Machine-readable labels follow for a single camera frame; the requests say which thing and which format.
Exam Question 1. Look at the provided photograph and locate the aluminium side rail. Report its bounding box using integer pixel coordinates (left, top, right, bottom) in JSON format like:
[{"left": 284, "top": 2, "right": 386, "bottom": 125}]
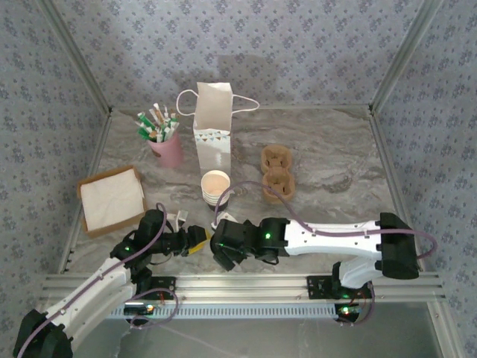
[
  {"left": 55, "top": 110, "right": 115, "bottom": 275},
  {"left": 368, "top": 110, "right": 424, "bottom": 271}
]

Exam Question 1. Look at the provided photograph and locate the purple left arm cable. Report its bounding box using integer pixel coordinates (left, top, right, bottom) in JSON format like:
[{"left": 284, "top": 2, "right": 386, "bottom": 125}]
[{"left": 14, "top": 202, "right": 180, "bottom": 358}]

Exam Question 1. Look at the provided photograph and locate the brown pulp cup carrier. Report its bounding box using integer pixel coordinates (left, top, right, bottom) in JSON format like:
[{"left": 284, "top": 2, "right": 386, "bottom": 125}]
[
  {"left": 260, "top": 145, "right": 297, "bottom": 201},
  {"left": 260, "top": 145, "right": 298, "bottom": 204}
]

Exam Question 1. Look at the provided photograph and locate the white paper bag with handles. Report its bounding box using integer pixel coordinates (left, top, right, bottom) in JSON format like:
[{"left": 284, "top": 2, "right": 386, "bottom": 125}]
[{"left": 176, "top": 81, "right": 261, "bottom": 180}]

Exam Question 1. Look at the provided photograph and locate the black right mount plate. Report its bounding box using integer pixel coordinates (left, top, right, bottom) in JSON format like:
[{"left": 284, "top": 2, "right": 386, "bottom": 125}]
[{"left": 306, "top": 275, "right": 376, "bottom": 301}]

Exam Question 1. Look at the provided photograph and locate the brown cardboard napkin tray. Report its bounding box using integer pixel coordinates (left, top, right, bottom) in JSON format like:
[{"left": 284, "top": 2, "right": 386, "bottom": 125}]
[{"left": 76, "top": 165, "right": 150, "bottom": 239}]

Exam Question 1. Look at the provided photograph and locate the paper cup stack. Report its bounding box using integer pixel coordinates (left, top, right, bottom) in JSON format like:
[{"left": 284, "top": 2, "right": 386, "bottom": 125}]
[{"left": 200, "top": 169, "right": 232, "bottom": 213}]

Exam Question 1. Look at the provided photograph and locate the small circuit board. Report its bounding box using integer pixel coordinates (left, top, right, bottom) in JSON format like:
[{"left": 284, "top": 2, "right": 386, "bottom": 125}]
[
  {"left": 124, "top": 304, "right": 156, "bottom": 316},
  {"left": 335, "top": 304, "right": 364, "bottom": 318}
]

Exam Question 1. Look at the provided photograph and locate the black mount plate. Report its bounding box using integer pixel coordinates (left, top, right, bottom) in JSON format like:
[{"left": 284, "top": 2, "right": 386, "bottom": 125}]
[
  {"left": 306, "top": 275, "right": 376, "bottom": 301},
  {"left": 108, "top": 276, "right": 177, "bottom": 301}
]

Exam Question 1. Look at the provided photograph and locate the black left mount plate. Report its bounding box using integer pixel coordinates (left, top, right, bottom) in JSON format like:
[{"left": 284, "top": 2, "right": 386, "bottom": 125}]
[{"left": 108, "top": 276, "right": 177, "bottom": 301}]

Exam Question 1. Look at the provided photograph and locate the pink cup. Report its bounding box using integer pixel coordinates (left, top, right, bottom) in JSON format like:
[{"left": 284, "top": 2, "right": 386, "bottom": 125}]
[{"left": 148, "top": 132, "right": 185, "bottom": 169}]

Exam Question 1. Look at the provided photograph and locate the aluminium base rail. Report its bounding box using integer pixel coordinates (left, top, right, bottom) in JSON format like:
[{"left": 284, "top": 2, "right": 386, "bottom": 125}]
[{"left": 40, "top": 274, "right": 446, "bottom": 303}]

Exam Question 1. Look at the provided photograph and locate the grey slotted cable duct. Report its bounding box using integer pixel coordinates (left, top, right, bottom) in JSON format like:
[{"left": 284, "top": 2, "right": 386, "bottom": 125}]
[{"left": 54, "top": 302, "right": 361, "bottom": 321}]

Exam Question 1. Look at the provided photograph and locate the white napkin stack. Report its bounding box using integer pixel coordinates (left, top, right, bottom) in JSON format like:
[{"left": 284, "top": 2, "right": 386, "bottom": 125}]
[{"left": 80, "top": 169, "right": 147, "bottom": 229}]

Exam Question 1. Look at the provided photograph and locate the aluminium frame post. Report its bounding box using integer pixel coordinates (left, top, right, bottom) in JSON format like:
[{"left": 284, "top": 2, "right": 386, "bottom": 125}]
[
  {"left": 39, "top": 0, "right": 113, "bottom": 115},
  {"left": 367, "top": 0, "right": 446, "bottom": 113}
]

